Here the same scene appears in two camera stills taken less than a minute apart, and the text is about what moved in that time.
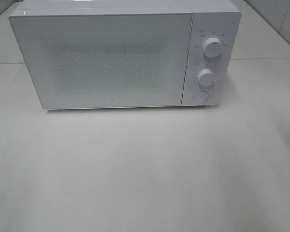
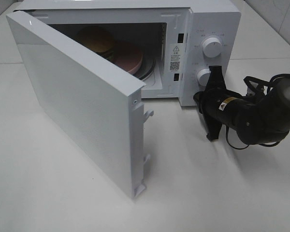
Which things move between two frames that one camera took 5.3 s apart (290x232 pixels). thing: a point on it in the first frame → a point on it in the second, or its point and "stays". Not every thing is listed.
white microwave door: x=104 y=60 → x=104 y=102
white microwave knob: x=206 y=77 stays
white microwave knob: x=212 y=47 stays
